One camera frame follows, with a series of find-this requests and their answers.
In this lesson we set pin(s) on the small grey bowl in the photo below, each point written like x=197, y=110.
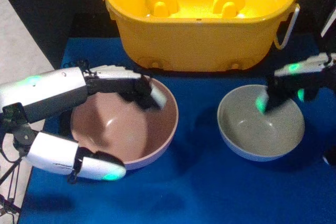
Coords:
x=260, y=132

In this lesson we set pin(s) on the large pink bowl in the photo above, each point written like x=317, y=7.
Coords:
x=126, y=129

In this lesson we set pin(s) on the blue table cover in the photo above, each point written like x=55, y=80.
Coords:
x=197, y=187

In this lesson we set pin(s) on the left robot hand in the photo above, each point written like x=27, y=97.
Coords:
x=52, y=90

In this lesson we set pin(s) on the black tripod stand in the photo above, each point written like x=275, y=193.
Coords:
x=10, y=169

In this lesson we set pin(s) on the yellow plastic tub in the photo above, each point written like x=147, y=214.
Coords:
x=197, y=43

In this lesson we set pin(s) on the white slanted bar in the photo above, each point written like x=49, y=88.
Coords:
x=331, y=19

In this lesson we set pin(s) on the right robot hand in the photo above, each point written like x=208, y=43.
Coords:
x=307, y=69

